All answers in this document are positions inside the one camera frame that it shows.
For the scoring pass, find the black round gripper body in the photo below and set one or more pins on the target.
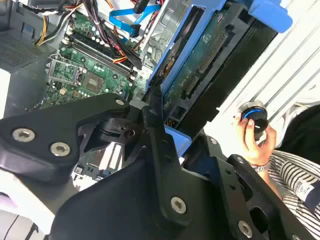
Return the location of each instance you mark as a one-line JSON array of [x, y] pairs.
[[112, 212]]

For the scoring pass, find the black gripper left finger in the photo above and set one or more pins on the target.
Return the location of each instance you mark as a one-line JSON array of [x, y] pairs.
[[50, 130]]

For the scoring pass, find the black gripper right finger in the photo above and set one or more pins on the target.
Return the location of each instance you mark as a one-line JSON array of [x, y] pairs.
[[250, 200]]

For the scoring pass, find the hard disk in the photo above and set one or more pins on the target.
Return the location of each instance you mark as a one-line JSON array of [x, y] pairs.
[[200, 62]]

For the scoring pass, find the person bare hand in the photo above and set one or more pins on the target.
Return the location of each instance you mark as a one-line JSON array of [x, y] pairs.
[[260, 153]]

